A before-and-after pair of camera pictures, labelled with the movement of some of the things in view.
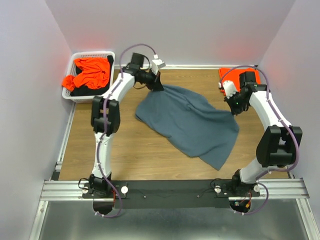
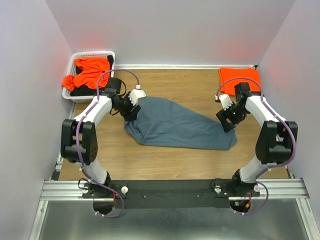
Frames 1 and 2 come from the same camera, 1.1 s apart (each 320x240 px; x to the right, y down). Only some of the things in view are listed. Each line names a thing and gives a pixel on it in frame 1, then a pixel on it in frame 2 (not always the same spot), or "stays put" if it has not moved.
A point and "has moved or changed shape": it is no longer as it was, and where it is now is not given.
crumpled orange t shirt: x=93 y=72 stays put
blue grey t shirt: x=190 y=122 has moved or changed shape
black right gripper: x=235 y=111 -> x=222 y=115
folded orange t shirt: x=233 y=75 stays put
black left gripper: x=155 y=84 -> x=128 y=115
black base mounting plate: x=171 y=194 stays put
